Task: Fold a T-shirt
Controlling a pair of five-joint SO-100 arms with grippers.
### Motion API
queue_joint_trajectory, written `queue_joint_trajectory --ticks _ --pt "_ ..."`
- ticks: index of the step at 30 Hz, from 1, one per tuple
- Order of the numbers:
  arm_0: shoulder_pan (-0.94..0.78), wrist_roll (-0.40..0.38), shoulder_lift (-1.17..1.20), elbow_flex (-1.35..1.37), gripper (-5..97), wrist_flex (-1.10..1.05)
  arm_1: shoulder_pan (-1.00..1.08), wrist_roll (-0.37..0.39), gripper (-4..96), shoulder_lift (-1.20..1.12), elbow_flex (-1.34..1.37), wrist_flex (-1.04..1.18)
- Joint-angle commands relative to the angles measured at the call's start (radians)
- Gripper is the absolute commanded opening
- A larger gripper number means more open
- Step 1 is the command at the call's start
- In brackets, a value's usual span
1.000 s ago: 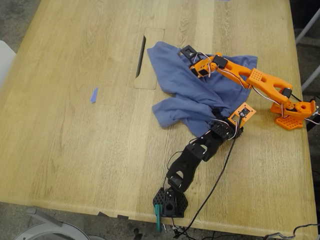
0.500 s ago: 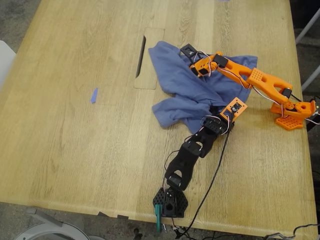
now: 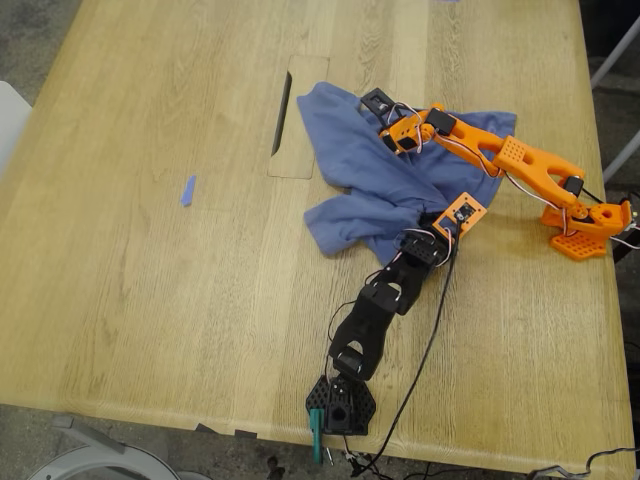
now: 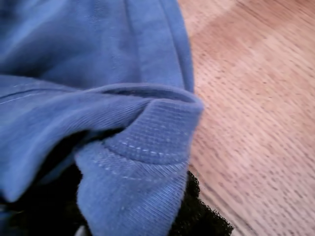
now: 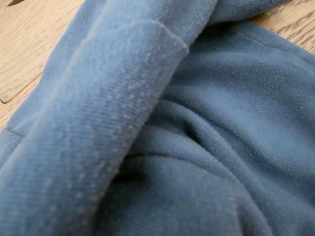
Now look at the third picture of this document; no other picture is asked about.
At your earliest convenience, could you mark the white plastic chair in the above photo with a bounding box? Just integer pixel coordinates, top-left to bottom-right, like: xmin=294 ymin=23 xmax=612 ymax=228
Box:
xmin=0 ymin=79 xmax=34 ymax=176

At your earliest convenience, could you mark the black camera cable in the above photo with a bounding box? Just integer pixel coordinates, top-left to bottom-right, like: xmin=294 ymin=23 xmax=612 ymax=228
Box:
xmin=349 ymin=219 xmax=464 ymax=476

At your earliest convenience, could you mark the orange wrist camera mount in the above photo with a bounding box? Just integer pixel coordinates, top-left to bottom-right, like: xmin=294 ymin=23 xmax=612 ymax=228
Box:
xmin=431 ymin=191 xmax=489 ymax=240

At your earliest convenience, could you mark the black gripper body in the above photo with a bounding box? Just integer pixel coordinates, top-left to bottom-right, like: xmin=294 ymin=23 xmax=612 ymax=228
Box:
xmin=399 ymin=212 xmax=451 ymax=266

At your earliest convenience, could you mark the white metal frame chair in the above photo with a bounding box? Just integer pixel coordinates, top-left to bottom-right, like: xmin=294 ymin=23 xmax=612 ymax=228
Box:
xmin=589 ymin=14 xmax=640 ymax=184

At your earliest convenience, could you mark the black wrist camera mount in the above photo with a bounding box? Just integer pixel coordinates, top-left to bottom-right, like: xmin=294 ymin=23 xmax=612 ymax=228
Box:
xmin=359 ymin=87 xmax=401 ymax=126

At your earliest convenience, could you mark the grey round chair frame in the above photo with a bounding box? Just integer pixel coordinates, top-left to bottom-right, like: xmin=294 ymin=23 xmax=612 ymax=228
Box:
xmin=24 ymin=413 xmax=181 ymax=480

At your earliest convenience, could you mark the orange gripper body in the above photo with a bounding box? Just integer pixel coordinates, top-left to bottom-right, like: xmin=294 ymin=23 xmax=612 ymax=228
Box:
xmin=378 ymin=107 xmax=434 ymax=156

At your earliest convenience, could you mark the green clamp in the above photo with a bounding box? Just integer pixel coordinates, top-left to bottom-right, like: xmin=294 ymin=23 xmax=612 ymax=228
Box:
xmin=308 ymin=407 xmax=327 ymax=466

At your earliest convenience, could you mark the blue printed T-shirt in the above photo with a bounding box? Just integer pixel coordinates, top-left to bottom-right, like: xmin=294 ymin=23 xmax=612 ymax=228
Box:
xmin=296 ymin=81 xmax=518 ymax=266

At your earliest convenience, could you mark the grey wavy cable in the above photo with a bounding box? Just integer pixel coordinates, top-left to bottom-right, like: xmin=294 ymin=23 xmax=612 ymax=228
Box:
xmin=528 ymin=446 xmax=640 ymax=479

